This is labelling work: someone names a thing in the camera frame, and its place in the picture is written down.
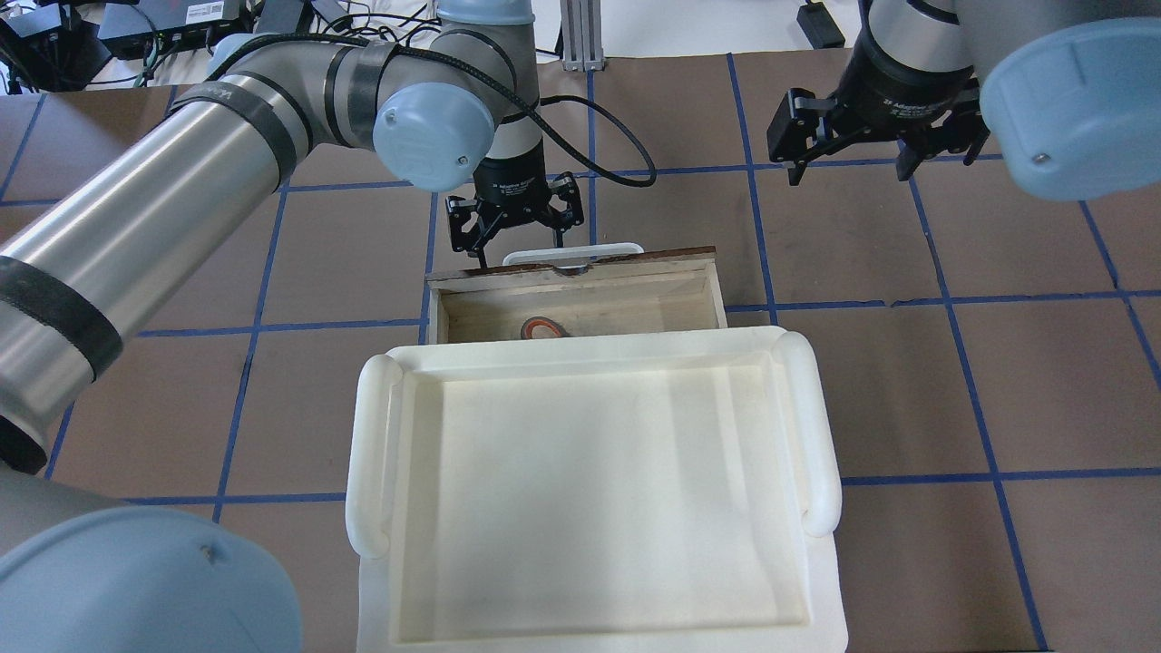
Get wooden drawer with white handle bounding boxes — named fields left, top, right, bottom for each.
left=424, top=243, right=728, bottom=344

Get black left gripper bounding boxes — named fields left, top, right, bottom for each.
left=446, top=156, right=584, bottom=270

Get aluminium frame post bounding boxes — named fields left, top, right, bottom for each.
left=560, top=1, right=607, bottom=72

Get white foam tray box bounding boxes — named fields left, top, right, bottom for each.
left=346, top=327, right=849, bottom=652

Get grey orange scissors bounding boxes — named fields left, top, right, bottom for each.
left=519, top=316, right=570, bottom=340

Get black power adapter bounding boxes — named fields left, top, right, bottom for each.
left=795, top=1, right=846, bottom=50

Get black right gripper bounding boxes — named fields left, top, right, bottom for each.
left=766, top=78, right=990, bottom=187

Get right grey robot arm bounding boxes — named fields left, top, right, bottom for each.
left=766, top=1, right=1160, bottom=201

